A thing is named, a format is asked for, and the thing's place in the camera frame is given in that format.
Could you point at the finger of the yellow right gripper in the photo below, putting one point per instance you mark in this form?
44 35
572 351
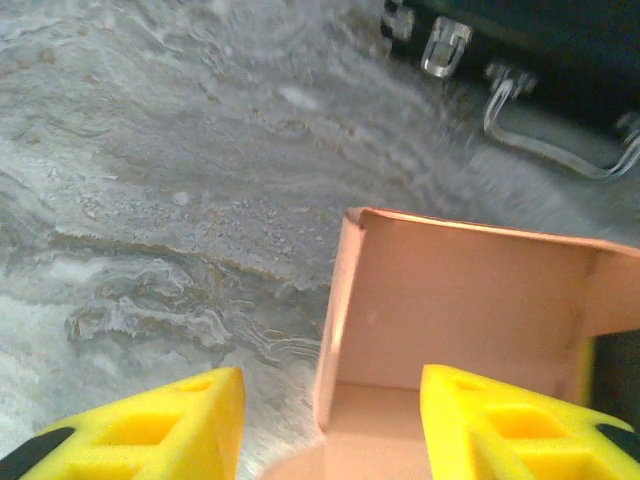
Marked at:
615 375

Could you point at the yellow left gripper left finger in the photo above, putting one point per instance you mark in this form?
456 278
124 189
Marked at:
150 440

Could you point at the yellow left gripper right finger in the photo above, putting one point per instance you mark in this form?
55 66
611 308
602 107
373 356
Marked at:
500 440

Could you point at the orange cloth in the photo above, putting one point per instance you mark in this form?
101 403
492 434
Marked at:
450 300

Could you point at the black hard case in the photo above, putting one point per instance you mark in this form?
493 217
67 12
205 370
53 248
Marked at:
575 40

